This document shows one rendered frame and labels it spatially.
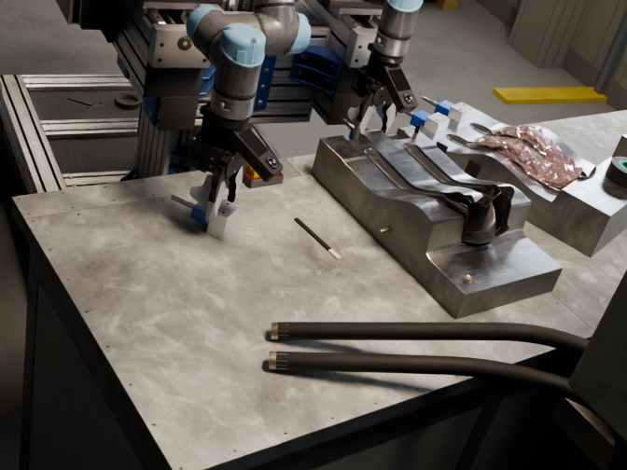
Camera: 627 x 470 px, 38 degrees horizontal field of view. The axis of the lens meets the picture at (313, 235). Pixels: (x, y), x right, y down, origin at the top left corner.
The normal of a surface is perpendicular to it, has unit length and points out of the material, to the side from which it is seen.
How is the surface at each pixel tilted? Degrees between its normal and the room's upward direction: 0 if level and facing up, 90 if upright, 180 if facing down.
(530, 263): 0
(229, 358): 0
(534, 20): 90
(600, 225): 90
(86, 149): 0
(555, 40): 90
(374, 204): 90
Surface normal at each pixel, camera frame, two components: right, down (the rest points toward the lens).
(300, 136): 0.21, -0.80
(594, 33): -0.88, 0.08
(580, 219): -0.63, 0.32
